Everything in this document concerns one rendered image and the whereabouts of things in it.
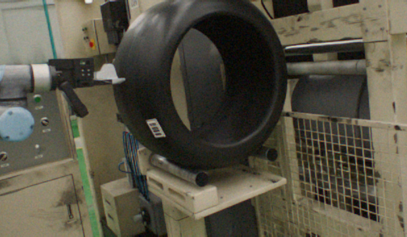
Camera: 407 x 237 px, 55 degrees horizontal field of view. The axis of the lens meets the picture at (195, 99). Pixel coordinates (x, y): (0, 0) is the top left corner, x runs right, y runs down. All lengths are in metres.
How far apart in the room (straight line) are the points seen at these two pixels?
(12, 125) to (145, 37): 0.43
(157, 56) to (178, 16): 0.13
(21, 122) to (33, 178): 0.81
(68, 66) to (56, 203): 0.79
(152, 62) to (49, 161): 0.83
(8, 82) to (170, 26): 0.45
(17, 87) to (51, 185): 0.74
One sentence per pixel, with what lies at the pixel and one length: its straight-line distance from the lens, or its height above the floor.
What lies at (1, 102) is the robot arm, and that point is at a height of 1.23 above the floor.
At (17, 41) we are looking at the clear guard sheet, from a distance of 1.70.
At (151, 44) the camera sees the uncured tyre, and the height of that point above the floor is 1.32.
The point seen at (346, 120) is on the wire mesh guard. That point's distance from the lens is 1.34.
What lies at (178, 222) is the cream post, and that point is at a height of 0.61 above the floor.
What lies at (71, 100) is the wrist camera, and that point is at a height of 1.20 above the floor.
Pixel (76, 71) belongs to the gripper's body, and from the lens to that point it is 1.11.
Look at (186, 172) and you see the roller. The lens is 1.24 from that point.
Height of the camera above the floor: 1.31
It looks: 8 degrees down
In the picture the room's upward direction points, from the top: 8 degrees counter-clockwise
